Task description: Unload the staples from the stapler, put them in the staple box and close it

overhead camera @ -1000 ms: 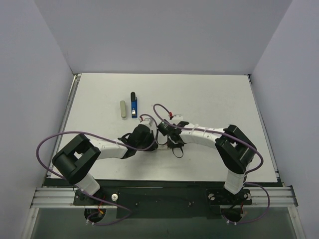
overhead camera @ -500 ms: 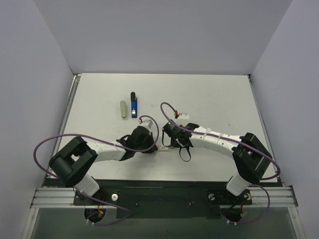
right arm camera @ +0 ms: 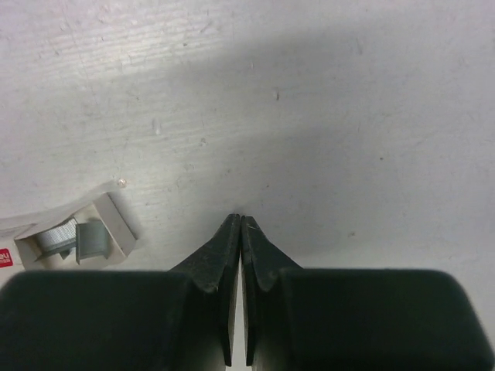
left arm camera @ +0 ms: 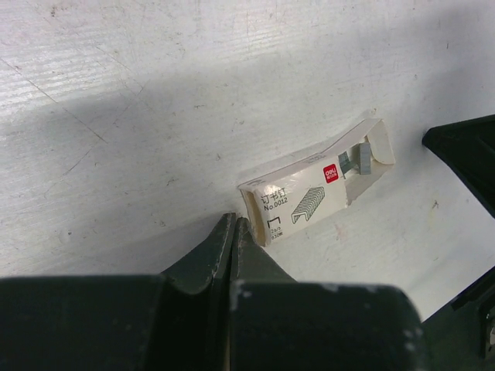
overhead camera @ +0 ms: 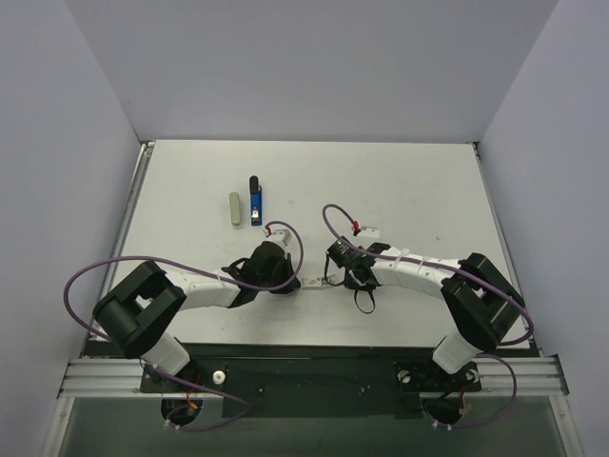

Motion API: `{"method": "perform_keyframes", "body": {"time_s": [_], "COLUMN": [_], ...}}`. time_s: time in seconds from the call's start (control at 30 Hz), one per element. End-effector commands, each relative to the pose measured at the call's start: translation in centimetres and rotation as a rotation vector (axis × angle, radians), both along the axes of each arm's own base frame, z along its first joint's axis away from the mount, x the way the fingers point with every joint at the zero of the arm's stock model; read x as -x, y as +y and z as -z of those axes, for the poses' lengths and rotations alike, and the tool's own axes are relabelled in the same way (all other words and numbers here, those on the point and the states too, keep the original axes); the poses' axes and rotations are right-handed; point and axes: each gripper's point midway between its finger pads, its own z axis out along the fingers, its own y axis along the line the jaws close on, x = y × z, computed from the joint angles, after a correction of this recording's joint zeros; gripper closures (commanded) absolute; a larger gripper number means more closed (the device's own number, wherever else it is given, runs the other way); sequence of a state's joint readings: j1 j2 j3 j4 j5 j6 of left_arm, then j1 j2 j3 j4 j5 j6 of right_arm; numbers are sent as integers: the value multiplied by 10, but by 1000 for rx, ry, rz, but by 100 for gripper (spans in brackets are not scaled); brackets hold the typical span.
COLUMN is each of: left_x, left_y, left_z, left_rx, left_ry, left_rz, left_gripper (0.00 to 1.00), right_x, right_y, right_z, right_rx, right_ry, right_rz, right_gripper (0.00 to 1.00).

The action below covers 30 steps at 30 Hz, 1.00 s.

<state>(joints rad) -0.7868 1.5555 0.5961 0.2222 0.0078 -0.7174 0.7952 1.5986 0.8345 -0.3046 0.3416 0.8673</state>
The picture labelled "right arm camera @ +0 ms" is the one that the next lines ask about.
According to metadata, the small staple strip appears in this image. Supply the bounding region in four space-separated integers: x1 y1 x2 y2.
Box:
35 218 77 260
76 220 111 264

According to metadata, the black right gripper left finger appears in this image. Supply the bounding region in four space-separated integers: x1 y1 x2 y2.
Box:
1 214 241 370

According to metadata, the white staple box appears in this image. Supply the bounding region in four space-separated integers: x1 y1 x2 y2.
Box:
1 182 118 284

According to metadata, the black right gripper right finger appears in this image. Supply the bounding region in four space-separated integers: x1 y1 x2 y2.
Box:
241 216 494 370

